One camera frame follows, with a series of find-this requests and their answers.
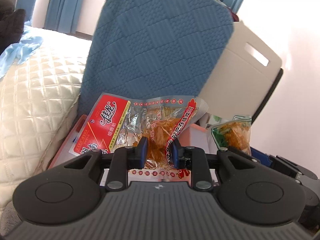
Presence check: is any pink left box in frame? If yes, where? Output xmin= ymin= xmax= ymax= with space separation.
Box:
xmin=47 ymin=114 xmax=111 ymax=188

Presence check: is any cream quilted pillow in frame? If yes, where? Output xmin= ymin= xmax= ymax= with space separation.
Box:
xmin=1 ymin=36 xmax=91 ymax=210

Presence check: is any blue textured cushion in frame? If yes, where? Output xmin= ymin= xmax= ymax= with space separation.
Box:
xmin=78 ymin=0 xmax=234 ymax=115

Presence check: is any beige chair back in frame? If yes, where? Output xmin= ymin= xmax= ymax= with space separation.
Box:
xmin=199 ymin=22 xmax=283 ymax=121

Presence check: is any green clear pickle packet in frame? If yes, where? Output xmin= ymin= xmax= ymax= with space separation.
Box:
xmin=209 ymin=115 xmax=252 ymax=155

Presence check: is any black jacket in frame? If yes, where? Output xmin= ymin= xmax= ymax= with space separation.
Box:
xmin=0 ymin=0 xmax=26 ymax=54

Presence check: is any large red Jialong snack bag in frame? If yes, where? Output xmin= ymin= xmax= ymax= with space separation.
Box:
xmin=73 ymin=93 xmax=209 ymax=181

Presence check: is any blue curtain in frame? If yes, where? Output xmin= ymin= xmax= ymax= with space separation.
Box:
xmin=16 ymin=0 xmax=83 ymax=34

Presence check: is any light blue cloth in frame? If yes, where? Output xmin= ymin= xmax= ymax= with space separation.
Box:
xmin=1 ymin=25 xmax=43 ymax=78

